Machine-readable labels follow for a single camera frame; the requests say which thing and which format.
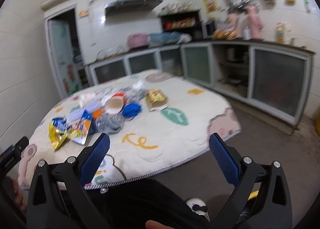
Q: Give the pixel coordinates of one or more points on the orange bottle cap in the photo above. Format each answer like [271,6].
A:
[97,113]

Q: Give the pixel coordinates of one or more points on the blue plastic basket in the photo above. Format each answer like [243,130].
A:
[161,39]

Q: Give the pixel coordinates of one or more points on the yellow wall poster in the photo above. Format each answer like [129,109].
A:
[210,6]

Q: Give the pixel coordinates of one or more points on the yellow blue snack bag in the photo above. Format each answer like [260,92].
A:
[57,132]

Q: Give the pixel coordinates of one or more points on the flower painted glass door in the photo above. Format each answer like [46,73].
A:
[62,55]

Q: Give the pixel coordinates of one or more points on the grey striped cloth bundle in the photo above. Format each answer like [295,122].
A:
[109,124]

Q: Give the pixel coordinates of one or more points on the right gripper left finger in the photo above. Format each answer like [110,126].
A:
[57,198]

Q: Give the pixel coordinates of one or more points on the bag of buns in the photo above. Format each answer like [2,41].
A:
[224,34]

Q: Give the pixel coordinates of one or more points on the pink pot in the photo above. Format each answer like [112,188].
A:
[137,40]

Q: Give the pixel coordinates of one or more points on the cartoon print table cloth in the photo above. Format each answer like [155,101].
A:
[149,144]

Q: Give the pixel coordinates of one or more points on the black spice shelf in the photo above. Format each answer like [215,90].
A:
[186,22]

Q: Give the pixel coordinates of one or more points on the microwave oven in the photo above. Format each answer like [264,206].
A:
[209,28]

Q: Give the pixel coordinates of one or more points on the orange blue snack bag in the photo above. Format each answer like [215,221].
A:
[78,131]

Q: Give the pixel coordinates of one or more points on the blue mesh bundle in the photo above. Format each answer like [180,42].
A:
[131,110]

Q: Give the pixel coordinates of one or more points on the kitchen counter cabinets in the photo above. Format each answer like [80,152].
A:
[274,78]

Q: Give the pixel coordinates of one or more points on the person's left hand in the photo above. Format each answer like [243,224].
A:
[18,199]

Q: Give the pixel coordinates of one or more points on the red paper noodle cup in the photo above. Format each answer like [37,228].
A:
[115,103]

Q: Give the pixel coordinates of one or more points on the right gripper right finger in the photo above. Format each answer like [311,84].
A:
[261,197]

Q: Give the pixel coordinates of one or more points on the gold snack box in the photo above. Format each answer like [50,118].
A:
[156,100]

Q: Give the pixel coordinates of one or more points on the grey silver mesh bundle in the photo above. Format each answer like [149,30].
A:
[135,96]

